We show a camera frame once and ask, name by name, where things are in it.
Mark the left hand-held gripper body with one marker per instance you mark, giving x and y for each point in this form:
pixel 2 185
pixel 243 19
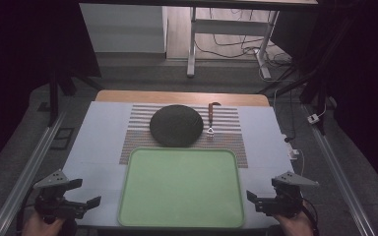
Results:
pixel 54 205

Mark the person's right hand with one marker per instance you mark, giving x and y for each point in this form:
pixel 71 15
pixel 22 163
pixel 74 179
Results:
pixel 293 226

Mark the white power adapter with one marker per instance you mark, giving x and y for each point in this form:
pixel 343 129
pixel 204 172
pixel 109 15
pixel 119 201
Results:
pixel 313 118

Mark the white table cover sheet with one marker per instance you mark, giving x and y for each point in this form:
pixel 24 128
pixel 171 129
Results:
pixel 95 137

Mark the metal rail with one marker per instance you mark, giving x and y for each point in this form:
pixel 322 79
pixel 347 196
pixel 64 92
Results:
pixel 338 177
pixel 26 173

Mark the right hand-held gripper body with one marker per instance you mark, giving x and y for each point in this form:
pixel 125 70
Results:
pixel 283 200

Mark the person's left hand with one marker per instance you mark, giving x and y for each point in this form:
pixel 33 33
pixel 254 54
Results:
pixel 39 226

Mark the black floor bracket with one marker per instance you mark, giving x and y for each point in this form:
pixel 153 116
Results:
pixel 62 138

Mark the white cabinet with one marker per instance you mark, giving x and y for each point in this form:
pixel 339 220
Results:
pixel 124 29

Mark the white desk frame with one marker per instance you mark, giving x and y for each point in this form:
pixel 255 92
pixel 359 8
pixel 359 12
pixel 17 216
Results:
pixel 229 27

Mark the black tripod stand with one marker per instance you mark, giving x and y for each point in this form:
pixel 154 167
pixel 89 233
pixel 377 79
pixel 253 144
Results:
pixel 311 85

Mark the striped woven placemat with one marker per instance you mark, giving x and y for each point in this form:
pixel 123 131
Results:
pixel 226 131

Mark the green plastic tray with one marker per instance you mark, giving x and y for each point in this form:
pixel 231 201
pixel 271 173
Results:
pixel 181 187

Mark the black round plate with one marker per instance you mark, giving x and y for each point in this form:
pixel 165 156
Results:
pixel 176 126

